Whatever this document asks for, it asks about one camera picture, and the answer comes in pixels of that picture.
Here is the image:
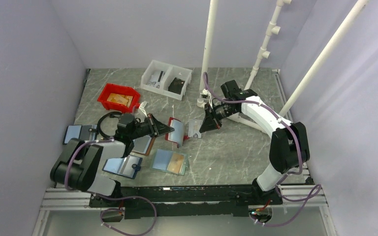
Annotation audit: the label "white pvc pipe frame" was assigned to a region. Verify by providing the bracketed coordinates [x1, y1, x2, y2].
[196, 0, 371, 126]

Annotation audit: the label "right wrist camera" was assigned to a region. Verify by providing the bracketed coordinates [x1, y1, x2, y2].
[198, 88, 211, 104]

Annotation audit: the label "black coiled cable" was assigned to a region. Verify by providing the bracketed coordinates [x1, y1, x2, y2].
[96, 111, 128, 139]

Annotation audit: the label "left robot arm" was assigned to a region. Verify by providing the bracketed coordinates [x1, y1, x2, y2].
[50, 112, 175, 207]

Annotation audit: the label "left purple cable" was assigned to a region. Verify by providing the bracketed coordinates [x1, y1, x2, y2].
[64, 139, 158, 236]

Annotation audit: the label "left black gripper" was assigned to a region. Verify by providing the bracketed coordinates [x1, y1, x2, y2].
[129, 113, 174, 140]

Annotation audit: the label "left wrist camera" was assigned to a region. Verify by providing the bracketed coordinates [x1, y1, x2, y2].
[137, 101, 150, 120]

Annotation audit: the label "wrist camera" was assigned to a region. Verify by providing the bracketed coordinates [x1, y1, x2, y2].
[137, 101, 150, 120]
[198, 88, 211, 104]

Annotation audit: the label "white divided plastic bin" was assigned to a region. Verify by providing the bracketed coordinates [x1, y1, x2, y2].
[140, 60, 192, 100]

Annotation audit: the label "gold cards in red bin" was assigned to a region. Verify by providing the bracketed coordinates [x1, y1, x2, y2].
[107, 93, 133, 108]

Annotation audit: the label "red card holder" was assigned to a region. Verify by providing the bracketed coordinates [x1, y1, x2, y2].
[165, 117, 186, 148]

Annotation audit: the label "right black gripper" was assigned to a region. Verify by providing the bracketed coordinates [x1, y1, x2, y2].
[199, 101, 238, 133]

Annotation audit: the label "aluminium frame rail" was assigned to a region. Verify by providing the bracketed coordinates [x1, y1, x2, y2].
[32, 184, 338, 236]

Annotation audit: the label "red plastic bin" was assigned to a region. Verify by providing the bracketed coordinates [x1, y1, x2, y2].
[97, 83, 140, 113]

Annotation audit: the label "black cards in bin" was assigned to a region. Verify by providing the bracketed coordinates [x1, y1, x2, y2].
[167, 77, 185, 94]

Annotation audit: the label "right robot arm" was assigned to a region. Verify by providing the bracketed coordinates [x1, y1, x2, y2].
[199, 80, 310, 204]

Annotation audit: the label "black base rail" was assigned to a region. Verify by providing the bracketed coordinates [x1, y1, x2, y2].
[89, 184, 283, 219]

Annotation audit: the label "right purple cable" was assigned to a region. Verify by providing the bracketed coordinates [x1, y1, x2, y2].
[202, 71, 322, 228]

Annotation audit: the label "purple cable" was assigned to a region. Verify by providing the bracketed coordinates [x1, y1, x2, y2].
[202, 71, 322, 228]
[64, 139, 158, 236]

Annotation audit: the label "white silver card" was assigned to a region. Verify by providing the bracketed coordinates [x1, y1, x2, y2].
[188, 119, 202, 138]

